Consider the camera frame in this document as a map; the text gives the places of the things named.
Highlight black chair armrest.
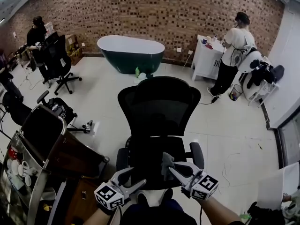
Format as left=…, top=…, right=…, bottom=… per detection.
left=188, top=142, right=205, bottom=171
left=116, top=148, right=130, bottom=173

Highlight steel housekeeping cart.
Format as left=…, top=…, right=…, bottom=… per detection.
left=0, top=104, right=110, bottom=225

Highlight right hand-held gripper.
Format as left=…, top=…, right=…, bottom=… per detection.
left=168, top=162, right=220, bottom=201

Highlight grey cloth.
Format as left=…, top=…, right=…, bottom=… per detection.
left=161, top=151, right=175, bottom=181

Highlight black backpack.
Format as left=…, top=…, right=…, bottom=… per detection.
left=247, top=201, right=286, bottom=225

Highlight cardboard box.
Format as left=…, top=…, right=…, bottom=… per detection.
left=65, top=34, right=83, bottom=66

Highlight wire waste bin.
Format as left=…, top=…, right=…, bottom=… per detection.
left=229, top=84, right=243, bottom=101

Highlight black bag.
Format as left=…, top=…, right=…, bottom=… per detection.
left=272, top=64, right=285, bottom=84

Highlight white rounded appliance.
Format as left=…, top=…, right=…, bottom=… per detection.
left=242, top=73, right=261, bottom=101

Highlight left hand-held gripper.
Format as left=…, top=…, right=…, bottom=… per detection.
left=94, top=167, right=147, bottom=210

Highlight person's left forearm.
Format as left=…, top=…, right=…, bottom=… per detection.
left=83, top=205, right=123, bottom=225

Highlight green white bathtub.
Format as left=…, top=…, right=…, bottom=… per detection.
left=97, top=35, right=166, bottom=75

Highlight brown cart bag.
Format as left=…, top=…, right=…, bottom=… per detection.
left=20, top=105, right=110, bottom=180

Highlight person's right forearm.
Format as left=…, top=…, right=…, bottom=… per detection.
left=201, top=195, right=245, bottom=225

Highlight red mug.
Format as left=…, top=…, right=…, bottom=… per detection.
left=8, top=146, right=21, bottom=159

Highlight black floor cable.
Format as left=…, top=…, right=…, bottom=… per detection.
left=197, top=96, right=219, bottom=105

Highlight glass door cabinet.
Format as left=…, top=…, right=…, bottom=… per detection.
left=276, top=110, right=300, bottom=171

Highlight person's black shoe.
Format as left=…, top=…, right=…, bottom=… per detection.
left=161, top=188, right=174, bottom=204
left=136, top=191, right=150, bottom=206

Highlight grey hand-held gripper device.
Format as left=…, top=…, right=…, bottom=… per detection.
left=82, top=120, right=94, bottom=134
left=50, top=103, right=69, bottom=121

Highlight person's dark trousers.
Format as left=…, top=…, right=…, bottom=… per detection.
left=121, top=200, right=196, bottom=225

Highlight black office chair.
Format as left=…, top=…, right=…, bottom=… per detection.
left=1, top=90, right=78, bottom=136
left=43, top=31, right=83, bottom=96
left=117, top=76, right=202, bottom=137

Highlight white board panel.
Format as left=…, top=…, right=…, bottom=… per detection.
left=256, top=161, right=300, bottom=210

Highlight white cabinet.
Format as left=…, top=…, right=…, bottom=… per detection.
left=190, top=34, right=227, bottom=82

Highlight black office chair seat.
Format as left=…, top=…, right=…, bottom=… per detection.
left=125, top=135, right=188, bottom=191

